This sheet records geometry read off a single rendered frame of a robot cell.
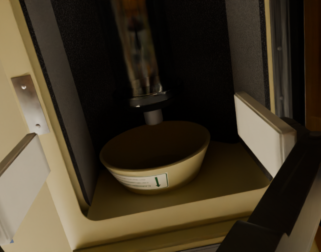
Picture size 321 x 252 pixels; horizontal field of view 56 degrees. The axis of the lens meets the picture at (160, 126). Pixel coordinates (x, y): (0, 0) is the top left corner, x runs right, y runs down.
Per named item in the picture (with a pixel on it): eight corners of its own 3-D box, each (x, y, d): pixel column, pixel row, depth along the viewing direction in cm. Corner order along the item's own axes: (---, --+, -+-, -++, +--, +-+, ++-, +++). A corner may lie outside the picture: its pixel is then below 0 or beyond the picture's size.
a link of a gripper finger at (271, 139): (280, 132, 13) (297, 129, 13) (233, 92, 19) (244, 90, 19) (283, 191, 14) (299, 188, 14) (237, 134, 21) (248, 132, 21)
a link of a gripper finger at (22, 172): (10, 245, 14) (-6, 248, 14) (51, 171, 21) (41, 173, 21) (-15, 190, 13) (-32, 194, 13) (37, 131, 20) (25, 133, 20)
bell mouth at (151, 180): (198, 113, 56) (202, 140, 58) (105, 131, 56) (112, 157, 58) (223, 155, 40) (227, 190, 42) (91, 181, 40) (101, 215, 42)
